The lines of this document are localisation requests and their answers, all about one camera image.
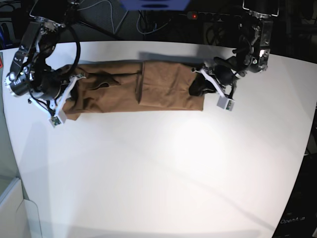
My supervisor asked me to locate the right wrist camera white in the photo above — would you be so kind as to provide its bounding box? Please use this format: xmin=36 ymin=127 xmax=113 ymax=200
xmin=49 ymin=111 xmax=67 ymax=128

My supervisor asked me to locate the blue overhead mount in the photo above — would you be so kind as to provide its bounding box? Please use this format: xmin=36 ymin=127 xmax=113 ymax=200
xmin=120 ymin=0 xmax=190 ymax=11

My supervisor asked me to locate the black tripod stand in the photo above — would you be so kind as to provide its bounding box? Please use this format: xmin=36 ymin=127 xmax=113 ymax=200
xmin=67 ymin=0 xmax=123 ymax=41

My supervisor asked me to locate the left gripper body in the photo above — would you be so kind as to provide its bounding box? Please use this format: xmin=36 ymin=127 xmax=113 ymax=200
xmin=192 ymin=65 xmax=239 ymax=99

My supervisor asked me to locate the white bin at left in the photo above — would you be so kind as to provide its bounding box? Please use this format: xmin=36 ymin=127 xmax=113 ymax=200
xmin=0 ymin=178 xmax=42 ymax=238

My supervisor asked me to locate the brown T-shirt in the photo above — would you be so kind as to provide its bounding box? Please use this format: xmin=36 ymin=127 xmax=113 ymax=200
xmin=63 ymin=61 xmax=204 ymax=120

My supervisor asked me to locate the black power strip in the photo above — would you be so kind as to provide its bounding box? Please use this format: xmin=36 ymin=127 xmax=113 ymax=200
xmin=186 ymin=11 xmax=241 ymax=22

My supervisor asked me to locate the black OpenArm base box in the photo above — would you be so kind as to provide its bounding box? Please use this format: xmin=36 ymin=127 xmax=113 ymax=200
xmin=273 ymin=138 xmax=317 ymax=238

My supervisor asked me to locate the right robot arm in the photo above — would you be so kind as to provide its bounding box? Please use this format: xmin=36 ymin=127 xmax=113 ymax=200
xmin=5 ymin=0 xmax=81 ymax=118

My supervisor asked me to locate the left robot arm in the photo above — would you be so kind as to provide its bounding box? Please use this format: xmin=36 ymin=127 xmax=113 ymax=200
xmin=189 ymin=0 xmax=279 ymax=99

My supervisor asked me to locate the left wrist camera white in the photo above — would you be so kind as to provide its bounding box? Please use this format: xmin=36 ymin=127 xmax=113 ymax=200
xmin=217 ymin=97 xmax=235 ymax=111

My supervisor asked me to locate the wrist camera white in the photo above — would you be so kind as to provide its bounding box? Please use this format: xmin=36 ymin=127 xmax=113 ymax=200
xmin=217 ymin=97 xmax=235 ymax=111
xmin=49 ymin=111 xmax=67 ymax=128

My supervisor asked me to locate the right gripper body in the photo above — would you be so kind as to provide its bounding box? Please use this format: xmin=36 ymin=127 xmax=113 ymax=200
xmin=29 ymin=73 xmax=86 ymax=117

